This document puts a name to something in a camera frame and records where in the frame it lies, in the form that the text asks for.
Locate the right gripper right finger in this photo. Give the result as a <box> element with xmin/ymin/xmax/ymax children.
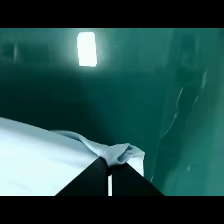
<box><xmin>111</xmin><ymin>162</ymin><xmax>165</xmax><ymax>197</ymax></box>

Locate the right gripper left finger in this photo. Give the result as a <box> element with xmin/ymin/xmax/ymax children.
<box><xmin>55</xmin><ymin>156</ymin><xmax>109</xmax><ymax>197</ymax></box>

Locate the white garment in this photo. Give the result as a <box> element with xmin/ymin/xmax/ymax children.
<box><xmin>0</xmin><ymin>116</ymin><xmax>146</xmax><ymax>197</ymax></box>

